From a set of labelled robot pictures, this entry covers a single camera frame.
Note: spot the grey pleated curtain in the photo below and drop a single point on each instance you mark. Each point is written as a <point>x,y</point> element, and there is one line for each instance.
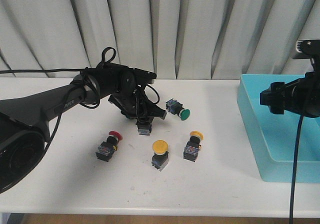
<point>177,39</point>

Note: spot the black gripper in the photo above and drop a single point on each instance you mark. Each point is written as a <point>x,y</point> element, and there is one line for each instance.
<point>137,105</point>
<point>291,96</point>

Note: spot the red push button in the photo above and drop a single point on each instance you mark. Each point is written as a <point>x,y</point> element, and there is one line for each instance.
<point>144,127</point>
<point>108,147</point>

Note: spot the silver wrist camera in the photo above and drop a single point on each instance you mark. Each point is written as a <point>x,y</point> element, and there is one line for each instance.
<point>306,49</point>

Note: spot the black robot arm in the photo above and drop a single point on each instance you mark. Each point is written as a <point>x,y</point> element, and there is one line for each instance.
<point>313,102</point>
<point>24,122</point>

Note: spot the right green push button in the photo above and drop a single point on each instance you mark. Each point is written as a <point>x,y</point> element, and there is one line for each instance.
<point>174,107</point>

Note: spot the turquoise plastic box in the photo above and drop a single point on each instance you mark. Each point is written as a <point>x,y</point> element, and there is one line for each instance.
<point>272,136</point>

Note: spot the yellow push button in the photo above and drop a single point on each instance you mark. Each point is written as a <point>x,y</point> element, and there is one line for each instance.
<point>193,146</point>
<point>161,155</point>

